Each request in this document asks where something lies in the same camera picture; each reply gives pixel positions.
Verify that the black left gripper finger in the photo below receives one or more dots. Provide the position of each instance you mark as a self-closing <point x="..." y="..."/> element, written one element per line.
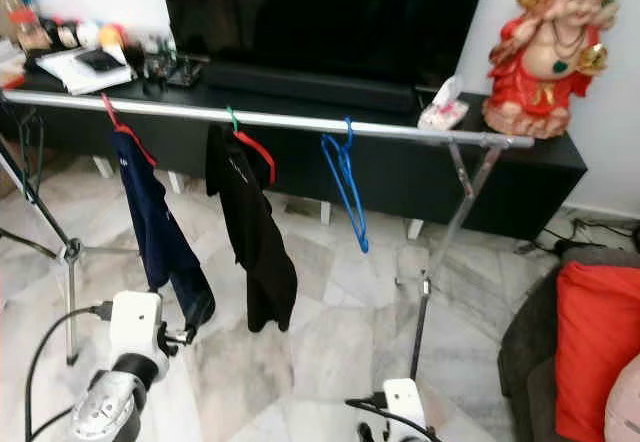
<point x="198" y="312"/>

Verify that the black garment with red trim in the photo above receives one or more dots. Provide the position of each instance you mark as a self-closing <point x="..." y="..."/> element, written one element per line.
<point x="255" y="232"/>

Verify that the green plastic hanger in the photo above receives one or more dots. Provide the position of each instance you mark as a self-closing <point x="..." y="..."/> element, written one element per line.
<point x="232" y="118"/>

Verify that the blue plastic hanger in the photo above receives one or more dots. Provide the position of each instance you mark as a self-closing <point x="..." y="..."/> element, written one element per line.
<point x="360" y="234"/>

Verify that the red plastic hanger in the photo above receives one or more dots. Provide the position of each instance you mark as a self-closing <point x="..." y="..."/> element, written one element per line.
<point x="110" y="112"/>

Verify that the navy blue t-shirt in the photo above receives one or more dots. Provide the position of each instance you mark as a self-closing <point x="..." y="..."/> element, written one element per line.
<point x="150" y="222"/>

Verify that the silver metal clothes rack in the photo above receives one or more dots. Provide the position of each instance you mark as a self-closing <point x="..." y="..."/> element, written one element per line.
<point x="280" y="117"/>

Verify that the black soundbar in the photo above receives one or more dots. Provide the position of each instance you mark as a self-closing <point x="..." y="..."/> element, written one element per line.
<point x="310" y="84"/>

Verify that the black TV console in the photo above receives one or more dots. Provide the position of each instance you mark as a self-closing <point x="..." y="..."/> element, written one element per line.
<point x="430" y="180"/>

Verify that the black wallet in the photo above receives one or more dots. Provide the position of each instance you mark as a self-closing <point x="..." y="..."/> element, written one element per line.
<point x="100" y="61"/>

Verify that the white paper stack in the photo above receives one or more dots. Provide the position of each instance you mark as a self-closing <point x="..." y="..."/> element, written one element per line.
<point x="63" y="72"/>

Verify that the orange round figurine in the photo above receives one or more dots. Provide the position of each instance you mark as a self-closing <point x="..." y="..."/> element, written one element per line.
<point x="111" y="35"/>

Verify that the white round figurine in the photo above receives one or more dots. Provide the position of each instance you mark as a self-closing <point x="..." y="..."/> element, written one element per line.
<point x="88" y="34"/>

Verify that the black round figurine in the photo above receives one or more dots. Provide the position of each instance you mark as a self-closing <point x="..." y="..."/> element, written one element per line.
<point x="65" y="36"/>

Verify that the pink tissue pack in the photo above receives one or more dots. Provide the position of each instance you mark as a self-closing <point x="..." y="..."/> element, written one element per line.
<point x="442" y="112"/>

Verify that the black television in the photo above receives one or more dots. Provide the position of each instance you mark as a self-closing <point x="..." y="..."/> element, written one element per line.
<point x="320" y="12"/>

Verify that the grey fabric sofa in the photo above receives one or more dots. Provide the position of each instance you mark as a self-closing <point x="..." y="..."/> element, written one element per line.
<point x="525" y="362"/>

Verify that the red lidded jar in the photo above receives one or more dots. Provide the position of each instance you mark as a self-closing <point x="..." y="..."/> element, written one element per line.
<point x="25" y="30"/>

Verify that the red cushion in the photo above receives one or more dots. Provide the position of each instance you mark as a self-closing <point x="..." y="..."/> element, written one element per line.
<point x="595" y="352"/>

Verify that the red laughing Buddha statue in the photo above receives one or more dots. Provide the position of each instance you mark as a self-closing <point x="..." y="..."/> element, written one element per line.
<point x="540" y="82"/>

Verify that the pink cat face pillow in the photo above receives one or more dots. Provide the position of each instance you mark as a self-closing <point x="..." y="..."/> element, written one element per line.
<point x="628" y="407"/>

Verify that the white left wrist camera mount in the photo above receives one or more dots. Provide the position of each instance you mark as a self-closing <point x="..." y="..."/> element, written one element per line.
<point x="137" y="322"/>

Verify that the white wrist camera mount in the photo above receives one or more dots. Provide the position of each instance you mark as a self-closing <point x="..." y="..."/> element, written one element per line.
<point x="137" y="322"/>
<point x="405" y="407"/>

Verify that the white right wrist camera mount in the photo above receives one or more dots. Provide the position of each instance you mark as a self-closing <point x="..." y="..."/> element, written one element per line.
<point x="405" y="407"/>

